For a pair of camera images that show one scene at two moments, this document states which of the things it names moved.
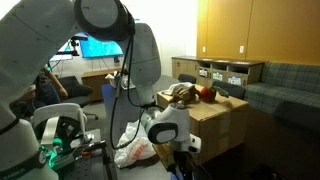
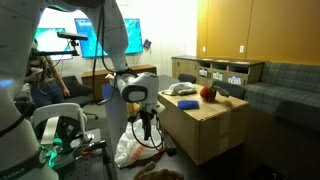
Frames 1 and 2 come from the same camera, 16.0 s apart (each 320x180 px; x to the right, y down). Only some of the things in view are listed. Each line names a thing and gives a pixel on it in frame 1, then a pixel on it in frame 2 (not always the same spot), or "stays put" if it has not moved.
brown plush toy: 186,95 to 163,174
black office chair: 78,93 stays put
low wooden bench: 96,80 stays put
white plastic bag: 134,145 stays put
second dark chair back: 233,90 stays put
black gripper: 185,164 to 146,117
